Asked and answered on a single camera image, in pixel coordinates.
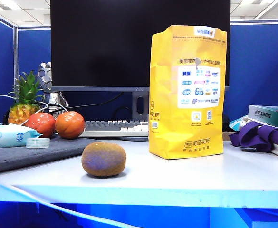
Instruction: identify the yellow printed paper bag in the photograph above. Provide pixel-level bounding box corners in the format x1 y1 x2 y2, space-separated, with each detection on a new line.
149 24 228 160

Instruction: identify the dark grey felt mat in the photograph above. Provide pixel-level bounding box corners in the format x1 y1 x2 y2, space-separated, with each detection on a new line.
0 134 103 175

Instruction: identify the white thin cable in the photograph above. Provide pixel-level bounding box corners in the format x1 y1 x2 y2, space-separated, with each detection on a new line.
0 94 68 126

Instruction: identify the purple cloth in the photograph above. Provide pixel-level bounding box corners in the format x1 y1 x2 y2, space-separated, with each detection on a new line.
229 120 278 153

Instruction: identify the brown fuzzy kiwifruit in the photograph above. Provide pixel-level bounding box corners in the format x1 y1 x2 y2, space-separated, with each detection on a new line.
81 142 127 178

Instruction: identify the black computer monitor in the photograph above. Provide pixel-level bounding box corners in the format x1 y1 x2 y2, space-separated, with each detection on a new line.
50 0 231 92

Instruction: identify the grey monitor stand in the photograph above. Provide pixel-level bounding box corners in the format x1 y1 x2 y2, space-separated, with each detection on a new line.
120 91 151 142

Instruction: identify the blue wet wipes pack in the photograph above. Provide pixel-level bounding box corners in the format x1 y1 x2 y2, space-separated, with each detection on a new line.
0 123 43 150

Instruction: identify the clear tape roll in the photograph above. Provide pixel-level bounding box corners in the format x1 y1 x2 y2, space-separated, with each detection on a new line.
26 137 51 149

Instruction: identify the red-orange tomato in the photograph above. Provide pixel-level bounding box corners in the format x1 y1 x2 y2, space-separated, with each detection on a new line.
55 111 86 140
24 112 57 138

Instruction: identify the black cable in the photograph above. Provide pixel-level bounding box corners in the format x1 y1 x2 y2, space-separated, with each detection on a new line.
51 91 125 114

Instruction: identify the grey and white keyboard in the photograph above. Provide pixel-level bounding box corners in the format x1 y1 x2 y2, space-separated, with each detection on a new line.
79 120 150 138

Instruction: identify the small pineapple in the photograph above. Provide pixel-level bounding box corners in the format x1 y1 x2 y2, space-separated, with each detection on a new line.
8 70 45 125

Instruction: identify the teal medicine box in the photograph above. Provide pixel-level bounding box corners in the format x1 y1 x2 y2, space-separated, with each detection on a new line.
248 104 278 129

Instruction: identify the light blue tissue pack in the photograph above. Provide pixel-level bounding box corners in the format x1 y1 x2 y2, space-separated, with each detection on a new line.
229 115 251 132

